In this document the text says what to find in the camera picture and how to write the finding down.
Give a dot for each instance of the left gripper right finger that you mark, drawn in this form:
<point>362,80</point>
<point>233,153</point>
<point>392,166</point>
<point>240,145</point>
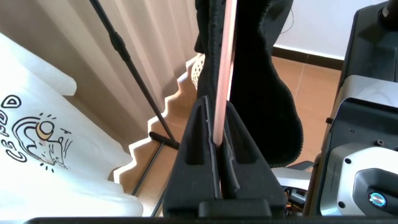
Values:
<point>255,183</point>

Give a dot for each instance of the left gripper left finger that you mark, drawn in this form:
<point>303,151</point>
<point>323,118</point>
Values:
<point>192,180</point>

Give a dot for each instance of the black garment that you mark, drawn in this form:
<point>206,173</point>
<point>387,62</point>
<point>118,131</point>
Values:
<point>261,93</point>

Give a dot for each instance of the pink clothes hanger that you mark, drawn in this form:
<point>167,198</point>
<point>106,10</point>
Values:
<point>225,77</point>

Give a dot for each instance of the white garment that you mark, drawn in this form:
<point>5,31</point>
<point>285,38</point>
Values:
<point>46,149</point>

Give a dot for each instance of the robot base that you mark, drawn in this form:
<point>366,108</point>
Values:
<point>357,140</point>

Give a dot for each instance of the white laundry basket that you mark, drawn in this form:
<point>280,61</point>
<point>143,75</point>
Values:
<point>197,70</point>

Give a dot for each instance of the black clothes rack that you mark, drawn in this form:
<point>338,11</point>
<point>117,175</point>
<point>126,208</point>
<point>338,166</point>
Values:
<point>124,53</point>

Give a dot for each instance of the beige curtain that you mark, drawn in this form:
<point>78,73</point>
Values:
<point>109,62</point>

